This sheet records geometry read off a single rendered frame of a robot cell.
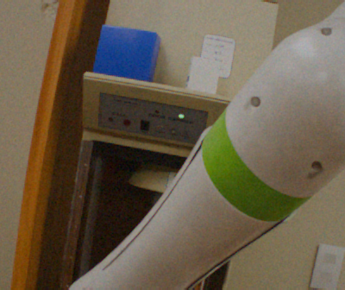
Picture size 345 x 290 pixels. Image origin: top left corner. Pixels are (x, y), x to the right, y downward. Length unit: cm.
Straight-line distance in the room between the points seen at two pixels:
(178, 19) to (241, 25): 12
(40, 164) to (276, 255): 74
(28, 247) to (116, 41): 41
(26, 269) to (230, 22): 60
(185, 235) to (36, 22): 130
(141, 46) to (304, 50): 79
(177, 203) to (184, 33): 79
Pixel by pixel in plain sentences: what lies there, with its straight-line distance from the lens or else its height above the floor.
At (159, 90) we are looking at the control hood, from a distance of 143.
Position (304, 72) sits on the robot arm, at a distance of 67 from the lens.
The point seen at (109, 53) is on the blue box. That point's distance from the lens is 145.
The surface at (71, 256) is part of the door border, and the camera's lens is 157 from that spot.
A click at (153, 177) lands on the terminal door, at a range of 153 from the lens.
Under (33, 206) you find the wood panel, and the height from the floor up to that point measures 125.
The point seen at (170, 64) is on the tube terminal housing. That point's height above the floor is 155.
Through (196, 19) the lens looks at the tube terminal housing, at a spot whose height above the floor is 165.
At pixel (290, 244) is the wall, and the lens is 200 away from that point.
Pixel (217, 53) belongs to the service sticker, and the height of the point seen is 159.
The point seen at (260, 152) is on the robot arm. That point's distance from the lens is 70.
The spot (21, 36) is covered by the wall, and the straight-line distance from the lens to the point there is 204.
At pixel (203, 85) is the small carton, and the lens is 146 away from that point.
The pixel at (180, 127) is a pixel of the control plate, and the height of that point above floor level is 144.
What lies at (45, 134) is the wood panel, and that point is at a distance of 148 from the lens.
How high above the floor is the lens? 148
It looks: 3 degrees down
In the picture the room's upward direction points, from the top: 10 degrees clockwise
